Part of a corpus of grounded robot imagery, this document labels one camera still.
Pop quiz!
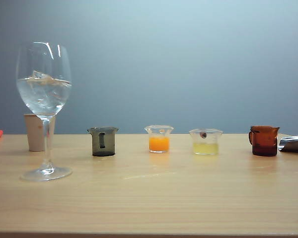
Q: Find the clear measuring cup orange residue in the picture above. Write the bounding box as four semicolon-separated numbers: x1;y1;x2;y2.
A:
144;125;174;154

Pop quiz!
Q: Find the smoked grey measuring cup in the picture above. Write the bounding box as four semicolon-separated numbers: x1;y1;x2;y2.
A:
87;126;119;157

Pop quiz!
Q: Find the clear measuring cup yellow liquid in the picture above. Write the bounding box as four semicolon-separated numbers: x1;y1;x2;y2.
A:
188;128;224;156

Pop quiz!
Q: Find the beige paper cup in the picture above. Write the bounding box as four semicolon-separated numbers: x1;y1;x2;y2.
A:
23;113;57;152

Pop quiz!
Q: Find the amber brown measuring cup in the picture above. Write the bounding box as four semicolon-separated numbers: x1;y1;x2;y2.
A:
248;125;281;157

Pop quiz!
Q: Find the clear stemmed wine glass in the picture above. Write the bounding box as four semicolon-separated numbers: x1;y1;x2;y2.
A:
15;41;74;182

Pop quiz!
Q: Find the silver foil bag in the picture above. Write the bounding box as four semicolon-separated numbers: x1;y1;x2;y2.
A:
278;134;298;152

